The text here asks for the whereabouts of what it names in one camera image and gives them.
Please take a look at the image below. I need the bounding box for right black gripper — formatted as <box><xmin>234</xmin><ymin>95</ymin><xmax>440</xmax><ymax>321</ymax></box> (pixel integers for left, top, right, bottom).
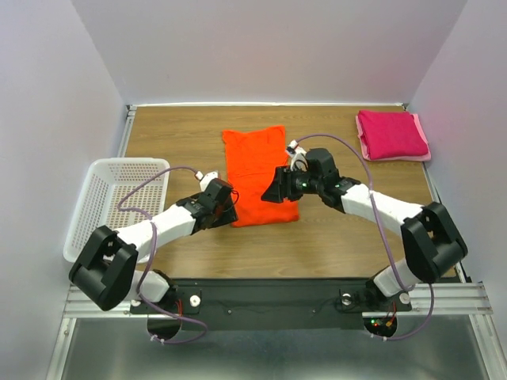
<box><xmin>261</xmin><ymin>165</ymin><xmax>324</xmax><ymax>203</ymax></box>

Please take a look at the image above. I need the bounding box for orange t shirt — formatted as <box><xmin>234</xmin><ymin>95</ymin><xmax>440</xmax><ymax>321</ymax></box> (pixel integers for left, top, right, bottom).
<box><xmin>222</xmin><ymin>125</ymin><xmax>299</xmax><ymax>228</ymax></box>

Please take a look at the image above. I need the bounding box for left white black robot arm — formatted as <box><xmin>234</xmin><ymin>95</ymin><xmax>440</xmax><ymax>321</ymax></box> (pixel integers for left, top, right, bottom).
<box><xmin>69</xmin><ymin>178</ymin><xmax>238</xmax><ymax>312</ymax></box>

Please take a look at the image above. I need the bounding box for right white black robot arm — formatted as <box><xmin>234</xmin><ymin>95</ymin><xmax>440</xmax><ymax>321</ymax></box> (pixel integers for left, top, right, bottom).
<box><xmin>261</xmin><ymin>148</ymin><xmax>468</xmax><ymax>309</ymax></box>

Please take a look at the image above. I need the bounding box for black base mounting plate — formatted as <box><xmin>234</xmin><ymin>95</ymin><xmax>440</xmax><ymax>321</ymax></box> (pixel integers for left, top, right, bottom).
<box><xmin>128</xmin><ymin>278</ymin><xmax>413</xmax><ymax>332</ymax></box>

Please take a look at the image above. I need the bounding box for white plastic laundry basket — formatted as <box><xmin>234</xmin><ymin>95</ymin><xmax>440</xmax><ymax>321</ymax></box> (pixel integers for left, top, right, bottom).
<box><xmin>63</xmin><ymin>158</ymin><xmax>170</xmax><ymax>263</ymax></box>

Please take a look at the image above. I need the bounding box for folded light pink t shirt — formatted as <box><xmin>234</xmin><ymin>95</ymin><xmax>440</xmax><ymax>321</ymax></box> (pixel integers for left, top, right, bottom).
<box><xmin>355</xmin><ymin>113</ymin><xmax>432</xmax><ymax>162</ymax></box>

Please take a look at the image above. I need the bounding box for small electronics board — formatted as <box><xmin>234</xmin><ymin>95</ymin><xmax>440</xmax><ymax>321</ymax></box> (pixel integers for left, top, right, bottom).
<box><xmin>363</xmin><ymin>317</ymin><xmax>398</xmax><ymax>336</ymax></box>

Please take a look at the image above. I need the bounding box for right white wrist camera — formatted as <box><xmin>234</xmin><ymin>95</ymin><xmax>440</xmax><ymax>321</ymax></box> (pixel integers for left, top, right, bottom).
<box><xmin>285</xmin><ymin>140</ymin><xmax>307</xmax><ymax>171</ymax></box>

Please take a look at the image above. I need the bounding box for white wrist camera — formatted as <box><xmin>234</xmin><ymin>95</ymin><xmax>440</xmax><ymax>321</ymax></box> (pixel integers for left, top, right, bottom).
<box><xmin>285</xmin><ymin>140</ymin><xmax>307</xmax><ymax>171</ymax></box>
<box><xmin>195</xmin><ymin>171</ymin><xmax>220</xmax><ymax>192</ymax></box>

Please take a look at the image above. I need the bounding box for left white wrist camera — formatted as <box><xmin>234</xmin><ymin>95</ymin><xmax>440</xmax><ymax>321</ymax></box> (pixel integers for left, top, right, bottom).
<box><xmin>195</xmin><ymin>171</ymin><xmax>220</xmax><ymax>192</ymax></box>

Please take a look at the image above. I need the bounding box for aluminium frame rail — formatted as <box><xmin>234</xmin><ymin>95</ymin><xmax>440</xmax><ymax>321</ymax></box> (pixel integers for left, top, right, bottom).
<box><xmin>63</xmin><ymin>104</ymin><xmax>496</xmax><ymax>317</ymax></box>

